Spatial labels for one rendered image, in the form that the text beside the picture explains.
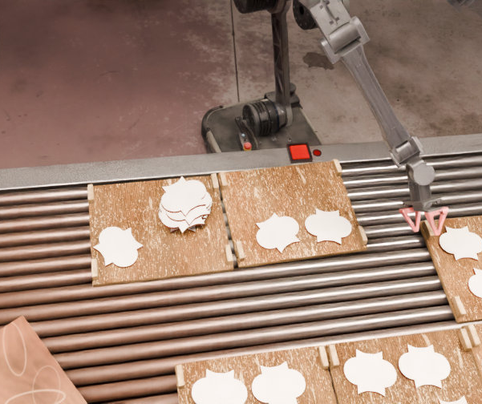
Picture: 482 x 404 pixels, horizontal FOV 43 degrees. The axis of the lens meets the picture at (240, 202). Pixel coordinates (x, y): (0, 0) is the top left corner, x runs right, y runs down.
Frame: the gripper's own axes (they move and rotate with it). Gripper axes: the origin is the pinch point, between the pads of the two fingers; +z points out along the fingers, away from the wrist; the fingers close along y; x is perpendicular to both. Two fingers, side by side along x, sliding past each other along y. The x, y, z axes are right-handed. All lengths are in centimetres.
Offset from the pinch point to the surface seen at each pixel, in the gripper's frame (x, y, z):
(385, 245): -1.3, -20.5, 6.8
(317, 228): -20.8, -26.3, -3.1
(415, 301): -2.3, -7.6, 22.3
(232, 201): -42, -39, -16
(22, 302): -110, -36, -2
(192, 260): -61, -30, -3
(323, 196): -13.1, -33.6, -11.1
